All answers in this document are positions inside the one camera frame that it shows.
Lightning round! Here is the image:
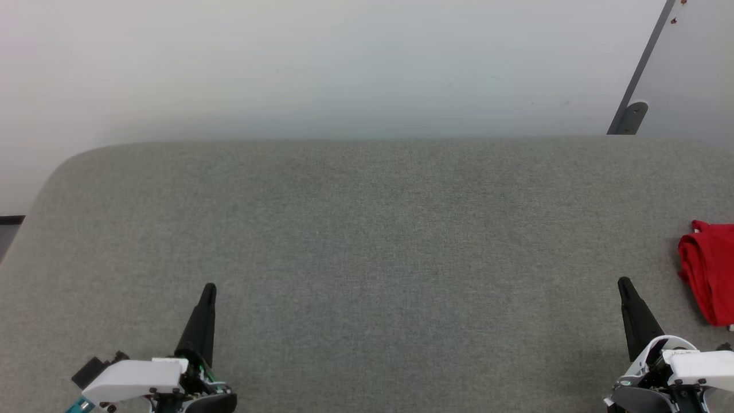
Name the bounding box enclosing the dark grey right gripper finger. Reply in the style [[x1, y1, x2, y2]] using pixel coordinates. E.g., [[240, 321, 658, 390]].
[[616, 276, 666, 363]]

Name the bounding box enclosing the red and white sports jersey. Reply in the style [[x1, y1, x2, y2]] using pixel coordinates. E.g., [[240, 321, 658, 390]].
[[677, 220, 734, 332]]

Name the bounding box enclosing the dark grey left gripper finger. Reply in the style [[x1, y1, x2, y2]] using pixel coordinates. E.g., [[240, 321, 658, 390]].
[[174, 282, 218, 368]]

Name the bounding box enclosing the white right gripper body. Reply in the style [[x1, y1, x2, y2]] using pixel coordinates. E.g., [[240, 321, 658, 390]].
[[603, 335, 734, 413]]

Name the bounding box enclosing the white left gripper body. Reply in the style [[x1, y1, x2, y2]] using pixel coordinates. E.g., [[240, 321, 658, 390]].
[[81, 356, 238, 413]]

